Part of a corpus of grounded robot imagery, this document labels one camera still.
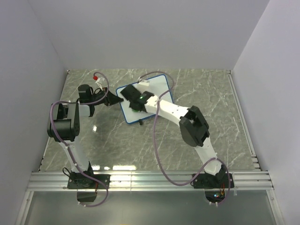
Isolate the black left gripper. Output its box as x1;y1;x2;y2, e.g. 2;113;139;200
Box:
90;88;123;107

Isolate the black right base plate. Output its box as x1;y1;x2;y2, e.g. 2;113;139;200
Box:
190;172;235;189

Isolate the aluminium mounting rail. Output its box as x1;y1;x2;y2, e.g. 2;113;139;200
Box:
27;171;274;192

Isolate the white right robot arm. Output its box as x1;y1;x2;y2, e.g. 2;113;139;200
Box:
120;84;225;188

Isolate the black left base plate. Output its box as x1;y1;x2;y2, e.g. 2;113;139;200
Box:
67;173;110;189

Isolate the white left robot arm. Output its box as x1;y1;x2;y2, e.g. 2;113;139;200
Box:
47;84;124;188

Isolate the blue framed whiteboard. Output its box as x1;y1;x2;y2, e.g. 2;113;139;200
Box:
116;74;179;124

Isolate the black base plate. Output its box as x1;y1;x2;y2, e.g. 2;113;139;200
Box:
190;172;235;189
67;173;110;189

